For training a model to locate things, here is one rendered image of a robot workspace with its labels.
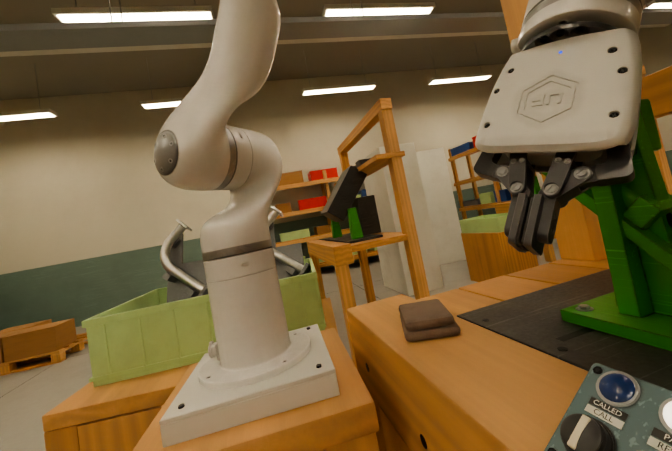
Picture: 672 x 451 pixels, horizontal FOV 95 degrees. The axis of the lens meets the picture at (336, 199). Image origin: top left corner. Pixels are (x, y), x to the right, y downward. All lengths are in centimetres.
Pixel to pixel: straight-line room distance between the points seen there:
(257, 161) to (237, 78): 14
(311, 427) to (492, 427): 23
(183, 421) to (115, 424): 47
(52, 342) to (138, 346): 446
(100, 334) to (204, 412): 59
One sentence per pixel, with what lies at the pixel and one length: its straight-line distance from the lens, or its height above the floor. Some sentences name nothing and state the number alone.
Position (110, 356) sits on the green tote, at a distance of 107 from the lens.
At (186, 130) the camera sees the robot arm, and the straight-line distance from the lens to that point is 53.
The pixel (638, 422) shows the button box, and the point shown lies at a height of 94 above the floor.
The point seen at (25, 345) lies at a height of 29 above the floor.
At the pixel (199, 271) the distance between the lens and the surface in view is 124.
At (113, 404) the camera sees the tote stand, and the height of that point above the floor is 78.
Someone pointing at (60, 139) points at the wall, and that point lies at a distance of 838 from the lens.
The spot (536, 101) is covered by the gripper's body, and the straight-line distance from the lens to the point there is 30.
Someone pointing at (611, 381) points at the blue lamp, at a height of 95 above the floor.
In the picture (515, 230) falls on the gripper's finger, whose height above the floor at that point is 106.
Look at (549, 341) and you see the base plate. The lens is 49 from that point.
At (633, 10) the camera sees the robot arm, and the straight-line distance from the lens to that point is 35.
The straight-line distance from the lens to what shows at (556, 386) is 40.
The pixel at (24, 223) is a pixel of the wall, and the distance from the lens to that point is 841.
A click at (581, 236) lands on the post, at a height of 94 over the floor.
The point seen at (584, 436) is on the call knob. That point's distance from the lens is 28.
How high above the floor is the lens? 110
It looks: 4 degrees up
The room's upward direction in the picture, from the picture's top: 11 degrees counter-clockwise
